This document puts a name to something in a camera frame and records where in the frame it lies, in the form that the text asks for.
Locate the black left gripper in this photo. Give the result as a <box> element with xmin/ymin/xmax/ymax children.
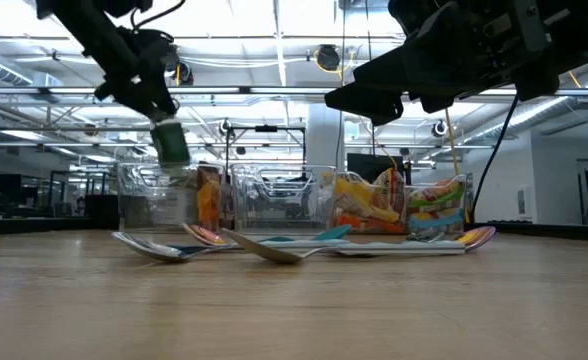
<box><xmin>96</xmin><ymin>27</ymin><xmax>181</xmax><ymax>121</ymax></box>

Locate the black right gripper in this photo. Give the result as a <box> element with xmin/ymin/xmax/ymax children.
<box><xmin>324</xmin><ymin>0</ymin><xmax>568</xmax><ymax>126</ymax></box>

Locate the green oregano spice jar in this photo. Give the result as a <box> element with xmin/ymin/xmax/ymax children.
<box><xmin>149</xmin><ymin>118</ymin><xmax>193</xmax><ymax>169</ymax></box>

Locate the red ramen pack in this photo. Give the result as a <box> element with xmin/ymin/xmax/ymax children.
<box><xmin>371</xmin><ymin>167</ymin><xmax>408</xmax><ymax>216</ymax></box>

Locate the chili shrimp ramen pack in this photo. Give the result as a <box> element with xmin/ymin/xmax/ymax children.
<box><xmin>407</xmin><ymin>174</ymin><xmax>468</xmax><ymax>216</ymax></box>

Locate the orange chicken ramen pack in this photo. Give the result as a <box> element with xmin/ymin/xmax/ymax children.
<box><xmin>336</xmin><ymin>214</ymin><xmax>406</xmax><ymax>235</ymax></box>

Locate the blue ramen pack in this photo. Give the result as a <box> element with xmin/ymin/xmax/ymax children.
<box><xmin>407</xmin><ymin>212</ymin><xmax>468</xmax><ymax>235</ymax></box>

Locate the purple iridescent spoon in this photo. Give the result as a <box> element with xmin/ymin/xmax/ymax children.
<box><xmin>333</xmin><ymin>225</ymin><xmax>498</xmax><ymax>258</ymax></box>

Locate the silver spoon blue handle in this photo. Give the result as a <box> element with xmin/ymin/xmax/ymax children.
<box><xmin>111</xmin><ymin>230</ymin><xmax>350</xmax><ymax>264</ymax></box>
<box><xmin>221</xmin><ymin>228</ymin><xmax>468</xmax><ymax>265</ymax></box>

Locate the black background monitor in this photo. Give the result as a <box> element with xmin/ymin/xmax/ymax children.
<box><xmin>346</xmin><ymin>152</ymin><xmax>413</xmax><ymax>184</ymax></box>

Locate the teal spoon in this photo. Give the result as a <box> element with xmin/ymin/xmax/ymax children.
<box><xmin>261</xmin><ymin>224</ymin><xmax>354</xmax><ymax>245</ymax></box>

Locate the pink iridescent spoon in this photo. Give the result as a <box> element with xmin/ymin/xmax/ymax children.
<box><xmin>181</xmin><ymin>222</ymin><xmax>231</xmax><ymax>248</ymax></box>

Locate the yellow cable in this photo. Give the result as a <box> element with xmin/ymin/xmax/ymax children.
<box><xmin>442</xmin><ymin>107</ymin><xmax>471</xmax><ymax>225</ymax></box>

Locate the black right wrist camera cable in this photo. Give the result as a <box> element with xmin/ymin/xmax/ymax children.
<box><xmin>472</xmin><ymin>93</ymin><xmax>521</xmax><ymax>224</ymax></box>

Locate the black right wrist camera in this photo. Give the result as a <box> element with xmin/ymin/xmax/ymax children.
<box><xmin>511</xmin><ymin>62</ymin><xmax>561</xmax><ymax>102</ymax></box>

